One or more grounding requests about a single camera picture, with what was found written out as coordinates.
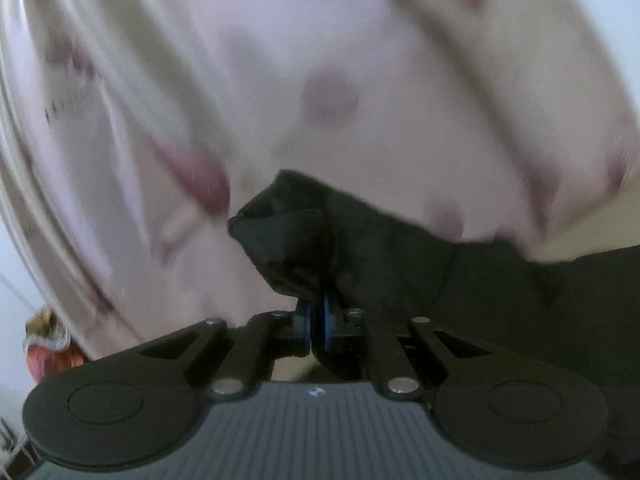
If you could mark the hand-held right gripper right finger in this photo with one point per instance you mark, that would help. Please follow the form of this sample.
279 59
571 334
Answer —
329 327

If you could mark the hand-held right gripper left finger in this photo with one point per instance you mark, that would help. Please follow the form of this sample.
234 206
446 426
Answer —
305 329

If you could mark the black garment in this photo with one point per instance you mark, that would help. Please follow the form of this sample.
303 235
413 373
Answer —
400 270

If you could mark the pink dotted blanket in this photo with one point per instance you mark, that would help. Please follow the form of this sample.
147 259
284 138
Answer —
250 85

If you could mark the orange patterned cloth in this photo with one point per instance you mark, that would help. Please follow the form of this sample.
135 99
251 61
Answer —
50 347

